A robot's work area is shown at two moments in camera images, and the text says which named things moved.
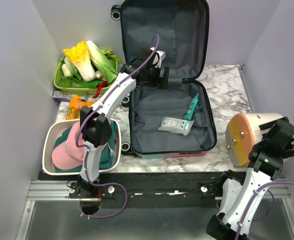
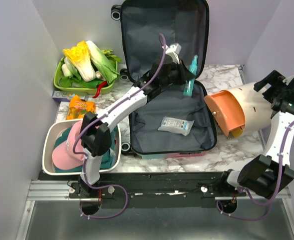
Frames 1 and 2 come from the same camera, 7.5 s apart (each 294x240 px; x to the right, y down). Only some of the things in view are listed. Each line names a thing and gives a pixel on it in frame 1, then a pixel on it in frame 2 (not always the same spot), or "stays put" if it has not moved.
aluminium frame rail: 46,190 stays put
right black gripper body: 289,151 -> 276,90
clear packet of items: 180,126 stays put
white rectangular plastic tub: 51,130 stays put
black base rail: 146,190 stays put
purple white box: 66,96 stays put
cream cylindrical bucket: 243,134 -> 257,108
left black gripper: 163,81 -> 184,74
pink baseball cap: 67,154 stays put
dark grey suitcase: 182,27 stays put
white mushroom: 99,75 stays put
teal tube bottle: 191,108 -> 188,90
